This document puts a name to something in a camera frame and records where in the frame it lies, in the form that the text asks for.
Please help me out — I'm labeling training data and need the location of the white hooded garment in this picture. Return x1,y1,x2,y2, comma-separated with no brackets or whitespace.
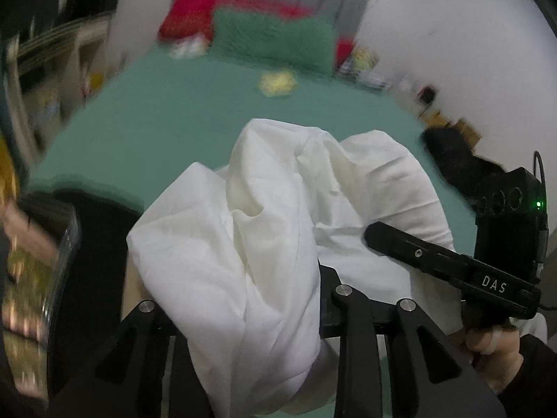
127,119,462,417

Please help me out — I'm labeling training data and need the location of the black clothes pile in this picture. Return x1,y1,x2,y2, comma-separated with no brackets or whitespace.
421,126,505,208

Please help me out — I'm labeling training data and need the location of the person's right hand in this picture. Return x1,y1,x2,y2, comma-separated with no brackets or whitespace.
448,326,524,394

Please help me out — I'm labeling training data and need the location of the brown paper bag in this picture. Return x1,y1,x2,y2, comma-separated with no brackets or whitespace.
418,109,481,149

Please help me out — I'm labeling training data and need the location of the snack bag on books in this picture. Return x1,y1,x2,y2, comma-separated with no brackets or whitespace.
351,46,379,75

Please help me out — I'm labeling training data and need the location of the green bed sheet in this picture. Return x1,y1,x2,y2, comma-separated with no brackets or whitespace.
30,48,475,252

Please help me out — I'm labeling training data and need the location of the green pillow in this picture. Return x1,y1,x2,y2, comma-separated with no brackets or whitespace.
211,7,337,77

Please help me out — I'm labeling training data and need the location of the white paper near pillow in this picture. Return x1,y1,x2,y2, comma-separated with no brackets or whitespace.
169,34,210,60

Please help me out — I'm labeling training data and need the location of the red pillow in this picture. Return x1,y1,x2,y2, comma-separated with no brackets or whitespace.
157,0,356,71

